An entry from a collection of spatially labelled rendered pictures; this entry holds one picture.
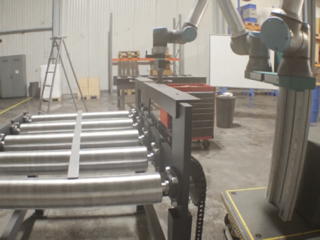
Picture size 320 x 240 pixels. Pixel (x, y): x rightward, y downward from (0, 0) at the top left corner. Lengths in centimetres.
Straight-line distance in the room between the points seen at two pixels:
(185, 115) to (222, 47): 519
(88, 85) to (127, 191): 859
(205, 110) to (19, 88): 911
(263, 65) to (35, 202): 147
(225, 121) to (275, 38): 411
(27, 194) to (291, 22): 121
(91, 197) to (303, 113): 118
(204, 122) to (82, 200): 307
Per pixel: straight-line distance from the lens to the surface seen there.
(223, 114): 511
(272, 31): 114
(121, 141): 140
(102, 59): 1139
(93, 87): 935
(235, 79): 595
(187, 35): 148
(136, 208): 238
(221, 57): 593
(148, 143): 142
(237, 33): 185
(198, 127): 374
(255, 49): 172
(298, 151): 157
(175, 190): 89
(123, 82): 642
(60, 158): 115
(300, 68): 129
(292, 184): 164
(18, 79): 1152
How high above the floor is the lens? 129
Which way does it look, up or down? 13 degrees down
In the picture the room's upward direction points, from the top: straight up
